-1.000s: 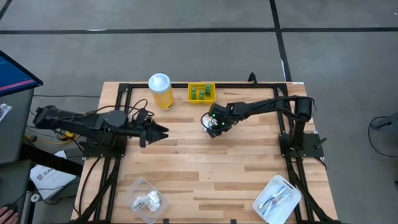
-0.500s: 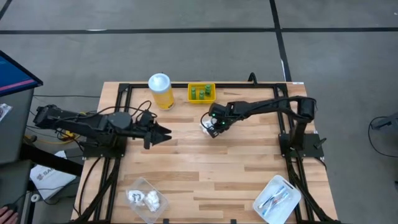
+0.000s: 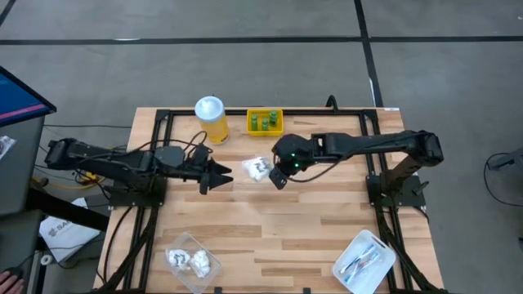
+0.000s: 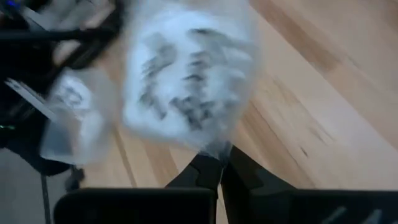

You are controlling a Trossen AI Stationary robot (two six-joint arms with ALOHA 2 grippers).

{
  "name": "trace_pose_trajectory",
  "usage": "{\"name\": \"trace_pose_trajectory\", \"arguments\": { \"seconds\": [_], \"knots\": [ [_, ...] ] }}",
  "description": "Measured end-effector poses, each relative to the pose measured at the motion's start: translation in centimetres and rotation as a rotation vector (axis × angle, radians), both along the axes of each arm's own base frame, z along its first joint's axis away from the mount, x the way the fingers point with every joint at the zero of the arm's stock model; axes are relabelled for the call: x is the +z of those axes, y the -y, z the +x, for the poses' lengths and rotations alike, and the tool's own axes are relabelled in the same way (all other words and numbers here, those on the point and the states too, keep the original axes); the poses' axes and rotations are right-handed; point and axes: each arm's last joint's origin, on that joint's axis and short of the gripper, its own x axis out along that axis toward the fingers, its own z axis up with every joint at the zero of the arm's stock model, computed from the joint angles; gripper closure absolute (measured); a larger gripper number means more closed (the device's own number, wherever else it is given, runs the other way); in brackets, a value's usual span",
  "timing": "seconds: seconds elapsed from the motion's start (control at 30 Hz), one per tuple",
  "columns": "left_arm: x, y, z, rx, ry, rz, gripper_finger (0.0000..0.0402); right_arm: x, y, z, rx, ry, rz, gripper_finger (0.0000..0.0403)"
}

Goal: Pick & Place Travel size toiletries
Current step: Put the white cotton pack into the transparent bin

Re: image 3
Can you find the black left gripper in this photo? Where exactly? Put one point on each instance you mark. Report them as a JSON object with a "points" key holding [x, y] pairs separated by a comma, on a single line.
{"points": [[196, 163]]}

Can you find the white table label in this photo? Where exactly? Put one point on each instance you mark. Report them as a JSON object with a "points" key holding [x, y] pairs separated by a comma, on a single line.
{"points": [[391, 109]]}

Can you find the clear plastic container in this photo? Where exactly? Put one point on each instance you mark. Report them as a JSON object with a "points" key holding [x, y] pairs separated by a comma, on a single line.
{"points": [[180, 281]]}

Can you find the grey stand foot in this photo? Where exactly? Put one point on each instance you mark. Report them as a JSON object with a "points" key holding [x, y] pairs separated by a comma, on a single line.
{"points": [[506, 160]]}

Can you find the yellow plastic basket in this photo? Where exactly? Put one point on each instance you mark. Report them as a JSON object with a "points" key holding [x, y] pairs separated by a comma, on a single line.
{"points": [[265, 132]]}

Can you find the blue screen monitor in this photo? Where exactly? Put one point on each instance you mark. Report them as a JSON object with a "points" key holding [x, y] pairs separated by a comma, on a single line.
{"points": [[16, 98]]}

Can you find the red white toothbrush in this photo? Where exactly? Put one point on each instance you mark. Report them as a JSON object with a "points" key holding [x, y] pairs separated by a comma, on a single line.
{"points": [[361, 264]]}

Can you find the black print cotton balls bag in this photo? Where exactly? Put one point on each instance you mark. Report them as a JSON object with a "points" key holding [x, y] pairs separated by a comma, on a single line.
{"points": [[255, 169]]}

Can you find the Family Pack print cotton bag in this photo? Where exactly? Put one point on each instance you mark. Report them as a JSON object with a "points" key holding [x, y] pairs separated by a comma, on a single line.
{"points": [[178, 259]]}

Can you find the blue white toothbrush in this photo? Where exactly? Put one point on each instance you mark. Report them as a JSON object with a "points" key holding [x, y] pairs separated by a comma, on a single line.
{"points": [[365, 267], [356, 259]]}

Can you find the person's hand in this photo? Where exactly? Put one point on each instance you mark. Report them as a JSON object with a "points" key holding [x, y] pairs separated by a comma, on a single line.
{"points": [[9, 283]]}

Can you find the white printed bag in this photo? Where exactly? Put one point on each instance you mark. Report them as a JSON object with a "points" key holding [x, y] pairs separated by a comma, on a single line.
{"points": [[67, 232]]}

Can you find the yellow disinfecting wipes canister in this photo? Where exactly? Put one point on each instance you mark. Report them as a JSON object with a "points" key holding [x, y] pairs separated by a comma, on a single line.
{"points": [[212, 122]]}

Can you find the black metal table frame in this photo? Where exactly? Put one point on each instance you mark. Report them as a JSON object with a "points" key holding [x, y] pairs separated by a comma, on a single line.
{"points": [[367, 122]]}

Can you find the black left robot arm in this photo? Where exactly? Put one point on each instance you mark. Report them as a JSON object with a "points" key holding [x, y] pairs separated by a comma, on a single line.
{"points": [[114, 163]]}

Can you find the plain clear cotton balls bag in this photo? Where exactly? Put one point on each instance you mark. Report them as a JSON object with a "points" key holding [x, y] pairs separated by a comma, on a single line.
{"points": [[200, 264]]}

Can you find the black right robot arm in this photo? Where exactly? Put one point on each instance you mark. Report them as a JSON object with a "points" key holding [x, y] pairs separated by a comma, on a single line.
{"points": [[367, 143]]}

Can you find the white tape roll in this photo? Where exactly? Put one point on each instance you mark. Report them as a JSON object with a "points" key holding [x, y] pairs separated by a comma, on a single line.
{"points": [[46, 259]]}

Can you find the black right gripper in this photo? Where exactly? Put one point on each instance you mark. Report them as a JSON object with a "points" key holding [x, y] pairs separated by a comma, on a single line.
{"points": [[292, 153]]}

